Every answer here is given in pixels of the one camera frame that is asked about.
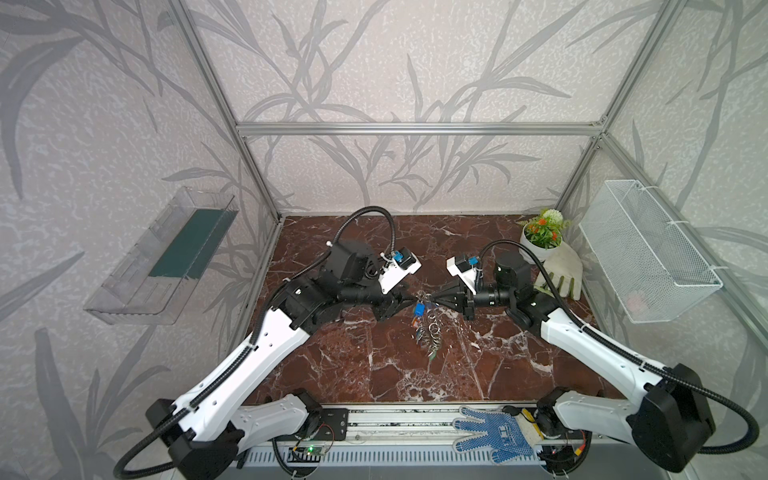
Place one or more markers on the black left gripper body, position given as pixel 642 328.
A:
pixel 387 300

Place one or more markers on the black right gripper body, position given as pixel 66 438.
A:
pixel 467 300

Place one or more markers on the steel key ring disc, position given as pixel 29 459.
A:
pixel 427 324

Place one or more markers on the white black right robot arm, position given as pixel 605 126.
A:
pixel 665 412

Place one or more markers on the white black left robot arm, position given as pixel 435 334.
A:
pixel 203 431

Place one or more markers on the white potted flower plant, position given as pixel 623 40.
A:
pixel 541 235

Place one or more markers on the beige work glove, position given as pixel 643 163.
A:
pixel 565 269

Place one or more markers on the blue dotted work glove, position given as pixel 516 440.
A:
pixel 506 433

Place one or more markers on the green circuit board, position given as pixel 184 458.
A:
pixel 308 453

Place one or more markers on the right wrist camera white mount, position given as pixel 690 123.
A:
pixel 466 269

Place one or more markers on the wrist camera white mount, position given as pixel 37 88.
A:
pixel 466 269
pixel 401 264

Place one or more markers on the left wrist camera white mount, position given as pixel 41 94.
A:
pixel 401 264

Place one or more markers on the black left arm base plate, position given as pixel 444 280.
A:
pixel 327 424

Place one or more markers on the white wire mesh basket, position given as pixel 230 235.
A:
pixel 653 267

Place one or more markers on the clear plastic wall tray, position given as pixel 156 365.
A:
pixel 154 281

